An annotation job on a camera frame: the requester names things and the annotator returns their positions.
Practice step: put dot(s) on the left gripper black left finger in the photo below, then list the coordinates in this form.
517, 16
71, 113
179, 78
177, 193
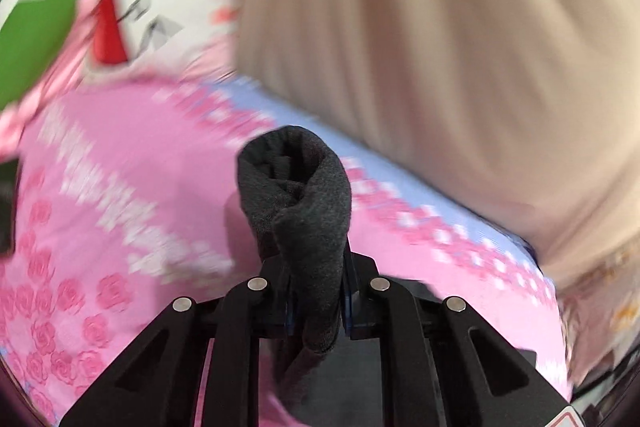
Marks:
195, 363

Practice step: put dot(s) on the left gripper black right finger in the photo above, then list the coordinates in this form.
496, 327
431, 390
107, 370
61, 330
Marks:
443, 364

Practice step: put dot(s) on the dark grey pants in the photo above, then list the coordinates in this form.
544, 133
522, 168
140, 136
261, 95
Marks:
296, 197

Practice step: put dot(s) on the beige curtain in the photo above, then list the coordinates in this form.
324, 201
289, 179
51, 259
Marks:
525, 111

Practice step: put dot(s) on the white rabbit face pillow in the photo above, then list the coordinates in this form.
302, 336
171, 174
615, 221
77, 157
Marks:
180, 40

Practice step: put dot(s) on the green plush toy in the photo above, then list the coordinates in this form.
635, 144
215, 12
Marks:
32, 33

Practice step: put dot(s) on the pink rose bed sheet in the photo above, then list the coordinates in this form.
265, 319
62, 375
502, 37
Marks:
128, 200

